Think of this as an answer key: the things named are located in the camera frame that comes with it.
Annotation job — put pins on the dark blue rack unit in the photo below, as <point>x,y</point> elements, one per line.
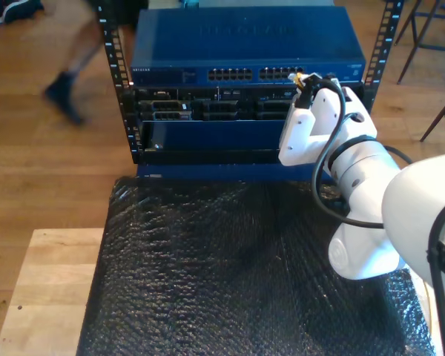
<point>215,137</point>

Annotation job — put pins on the dark blue shoe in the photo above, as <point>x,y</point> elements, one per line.
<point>22,9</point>

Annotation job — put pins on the blue network switch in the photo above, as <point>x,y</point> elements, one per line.
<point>244,37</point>

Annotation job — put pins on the black perforated rack post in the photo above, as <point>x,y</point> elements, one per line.
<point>383,44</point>
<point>113,44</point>

